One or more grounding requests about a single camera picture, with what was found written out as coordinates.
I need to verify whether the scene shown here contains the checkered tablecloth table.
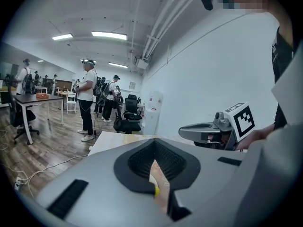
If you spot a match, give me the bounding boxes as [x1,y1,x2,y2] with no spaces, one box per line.
[88,131,198,215]

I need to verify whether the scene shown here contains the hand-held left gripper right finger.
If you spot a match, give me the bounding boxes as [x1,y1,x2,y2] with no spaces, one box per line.
[155,138,247,227]

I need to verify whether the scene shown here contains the ceiling light panel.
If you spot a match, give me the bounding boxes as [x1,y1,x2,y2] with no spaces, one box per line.
[52,33,73,41]
[91,31,128,41]
[108,62,128,69]

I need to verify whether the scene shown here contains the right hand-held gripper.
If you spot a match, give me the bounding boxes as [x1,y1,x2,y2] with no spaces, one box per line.
[178,102,256,151]

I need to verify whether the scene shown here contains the black desk with white legs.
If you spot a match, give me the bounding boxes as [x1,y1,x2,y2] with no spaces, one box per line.
[12,94,65,145]

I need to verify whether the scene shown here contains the long white cable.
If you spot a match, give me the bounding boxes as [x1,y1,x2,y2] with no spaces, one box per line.
[0,154,89,191]

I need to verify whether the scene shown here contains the white water dispenser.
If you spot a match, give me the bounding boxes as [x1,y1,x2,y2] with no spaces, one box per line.
[148,90,164,113]

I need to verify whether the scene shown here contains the black office chair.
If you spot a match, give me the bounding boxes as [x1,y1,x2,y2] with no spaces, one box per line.
[124,94,145,121]
[113,96,143,135]
[6,74,40,144]

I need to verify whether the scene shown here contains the person's right forearm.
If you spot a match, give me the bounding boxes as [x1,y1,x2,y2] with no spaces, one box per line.
[236,123,276,151]

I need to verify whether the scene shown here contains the white chair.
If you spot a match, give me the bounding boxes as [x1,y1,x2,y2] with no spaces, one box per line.
[66,91,77,114]

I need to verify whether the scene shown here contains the white power strip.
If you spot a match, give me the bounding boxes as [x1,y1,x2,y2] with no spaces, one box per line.
[14,177,26,190]

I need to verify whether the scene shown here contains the white ceiling pipes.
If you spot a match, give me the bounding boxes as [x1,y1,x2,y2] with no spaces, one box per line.
[142,0,199,61]

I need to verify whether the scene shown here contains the person's head and neck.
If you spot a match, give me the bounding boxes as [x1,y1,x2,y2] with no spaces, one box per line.
[216,0,294,47]

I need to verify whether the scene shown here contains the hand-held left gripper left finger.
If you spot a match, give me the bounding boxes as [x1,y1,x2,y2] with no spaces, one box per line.
[35,138,171,227]

